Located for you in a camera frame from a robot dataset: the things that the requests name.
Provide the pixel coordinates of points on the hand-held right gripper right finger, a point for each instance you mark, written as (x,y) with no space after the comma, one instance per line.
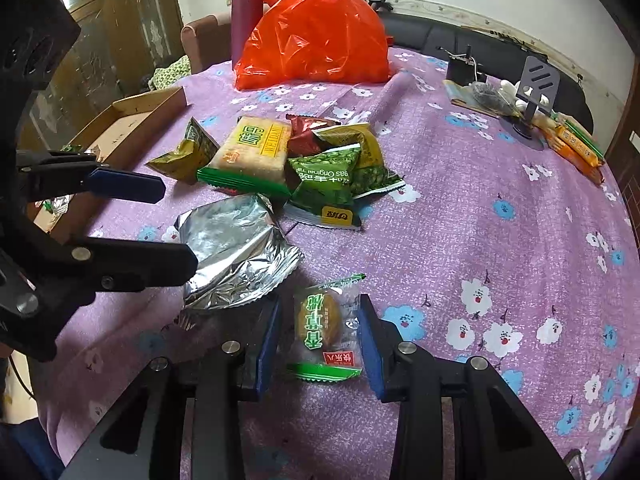
(370,350)

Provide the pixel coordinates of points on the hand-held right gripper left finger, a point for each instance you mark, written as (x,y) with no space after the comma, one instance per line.
(267,345)

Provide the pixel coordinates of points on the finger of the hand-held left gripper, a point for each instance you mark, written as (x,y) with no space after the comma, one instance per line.
(150,262)
(125,185)

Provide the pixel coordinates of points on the small cake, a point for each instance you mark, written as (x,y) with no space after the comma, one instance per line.
(320,315)

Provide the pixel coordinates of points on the brown cardboard box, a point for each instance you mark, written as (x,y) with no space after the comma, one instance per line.
(135,115)

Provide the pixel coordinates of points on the green pea snack packet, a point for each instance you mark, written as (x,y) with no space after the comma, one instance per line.
(370,147)
(375,180)
(320,175)
(192,152)

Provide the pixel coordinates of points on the silver foil packet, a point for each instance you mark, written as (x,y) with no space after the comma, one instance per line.
(230,245)

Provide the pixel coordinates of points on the yellow rice cracker packet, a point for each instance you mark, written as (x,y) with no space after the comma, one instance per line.
(250,147)

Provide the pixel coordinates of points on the dark red snack packet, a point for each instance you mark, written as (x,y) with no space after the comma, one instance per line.
(302,135)

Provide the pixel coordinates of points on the wooden glass door cabinet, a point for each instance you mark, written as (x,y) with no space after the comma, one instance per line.
(125,25)

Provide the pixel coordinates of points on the green floral cloth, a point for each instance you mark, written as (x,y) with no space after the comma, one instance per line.
(170,72)

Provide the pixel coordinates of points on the purple floral tablecloth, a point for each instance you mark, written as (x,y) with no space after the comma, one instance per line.
(475,240)

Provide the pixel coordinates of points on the brown sofa chair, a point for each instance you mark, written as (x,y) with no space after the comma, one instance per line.
(205,40)

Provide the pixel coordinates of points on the purple thermos bottle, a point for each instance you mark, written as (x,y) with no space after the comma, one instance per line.
(245,25)

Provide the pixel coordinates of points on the person's clothing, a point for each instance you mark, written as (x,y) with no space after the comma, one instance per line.
(20,450)

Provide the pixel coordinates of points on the orange plastic bag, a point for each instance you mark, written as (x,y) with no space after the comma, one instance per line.
(315,35)

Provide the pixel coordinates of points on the paper booklet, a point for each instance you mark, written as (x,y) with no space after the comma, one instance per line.
(457,97)

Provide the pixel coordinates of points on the orange biscuit pack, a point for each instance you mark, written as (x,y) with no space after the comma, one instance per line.
(575,145)
(570,160)

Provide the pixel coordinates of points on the clear bag with dark contents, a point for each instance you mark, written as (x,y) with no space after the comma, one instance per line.
(487,97)

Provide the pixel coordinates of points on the small black device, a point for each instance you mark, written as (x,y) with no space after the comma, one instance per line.
(460,70)

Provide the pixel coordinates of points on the white plush toy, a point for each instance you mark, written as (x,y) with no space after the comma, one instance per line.
(510,90)

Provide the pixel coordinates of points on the green striped biscuit pack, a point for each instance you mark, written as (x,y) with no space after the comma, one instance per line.
(585,135)

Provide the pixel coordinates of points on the small black gadget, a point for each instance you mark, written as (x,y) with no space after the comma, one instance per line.
(380,2)

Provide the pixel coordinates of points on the wooden sideboard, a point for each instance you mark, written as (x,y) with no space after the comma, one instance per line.
(625,160)

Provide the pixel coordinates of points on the grey phone stand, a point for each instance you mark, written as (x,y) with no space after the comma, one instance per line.
(540,80)

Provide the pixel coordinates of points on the black leather sofa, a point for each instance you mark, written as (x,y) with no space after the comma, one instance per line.
(430,35)

